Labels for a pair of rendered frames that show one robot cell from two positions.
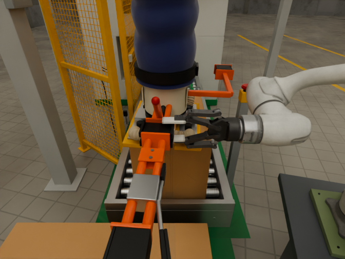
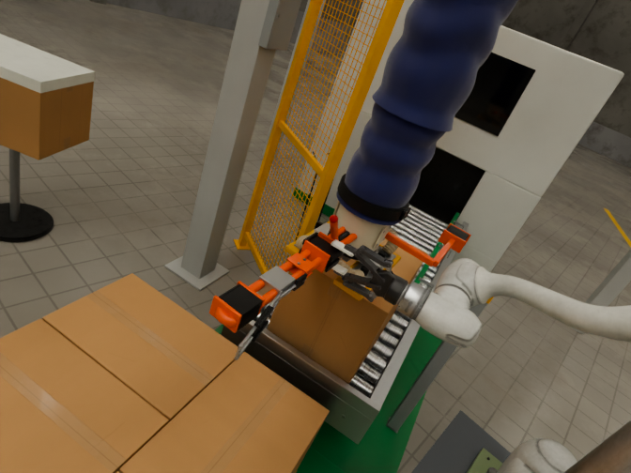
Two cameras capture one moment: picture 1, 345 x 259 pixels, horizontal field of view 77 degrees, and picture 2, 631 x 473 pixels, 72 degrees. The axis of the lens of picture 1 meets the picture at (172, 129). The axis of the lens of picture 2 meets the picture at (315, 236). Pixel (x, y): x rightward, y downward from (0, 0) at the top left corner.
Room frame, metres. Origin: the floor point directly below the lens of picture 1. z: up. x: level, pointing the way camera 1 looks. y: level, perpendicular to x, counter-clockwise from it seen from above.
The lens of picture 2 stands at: (-0.46, -0.22, 1.81)
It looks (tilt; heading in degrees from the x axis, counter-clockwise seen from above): 29 degrees down; 17
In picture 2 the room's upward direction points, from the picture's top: 22 degrees clockwise
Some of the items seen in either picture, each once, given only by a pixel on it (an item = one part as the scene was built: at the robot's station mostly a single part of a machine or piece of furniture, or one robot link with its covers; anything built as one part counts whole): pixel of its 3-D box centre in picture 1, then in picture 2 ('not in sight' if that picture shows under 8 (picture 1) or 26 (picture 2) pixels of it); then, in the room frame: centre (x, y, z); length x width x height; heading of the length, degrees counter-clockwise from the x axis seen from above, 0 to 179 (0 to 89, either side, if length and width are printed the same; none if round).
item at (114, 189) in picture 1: (139, 113); not in sight; (1.95, 0.34, 0.50); 2.31 x 0.05 x 0.19; 0
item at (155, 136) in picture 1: (157, 133); (321, 251); (0.54, 0.05, 1.20); 0.10 x 0.08 x 0.06; 86
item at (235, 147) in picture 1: (234, 150); (436, 362); (1.35, -0.49, 0.50); 0.07 x 0.07 x 1.00; 0
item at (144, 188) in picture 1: (144, 192); (275, 283); (0.33, 0.06, 1.19); 0.07 x 0.07 x 0.04; 86
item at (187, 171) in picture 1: (171, 141); (351, 290); (1.13, 0.01, 0.75); 0.60 x 0.40 x 0.40; 179
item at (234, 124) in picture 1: (223, 129); (387, 285); (0.57, -0.16, 1.20); 0.09 x 0.07 x 0.08; 90
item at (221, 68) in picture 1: (223, 72); (454, 237); (1.07, -0.26, 1.22); 0.09 x 0.08 x 0.05; 86
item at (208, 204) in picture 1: (169, 204); (299, 360); (0.77, 0.02, 0.58); 0.70 x 0.03 x 0.06; 90
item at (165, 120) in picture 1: (173, 120); (343, 248); (0.57, 0.00, 1.24); 0.07 x 0.03 x 0.01; 90
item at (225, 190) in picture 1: (203, 113); (430, 291); (1.94, -0.32, 0.50); 2.31 x 0.05 x 0.19; 0
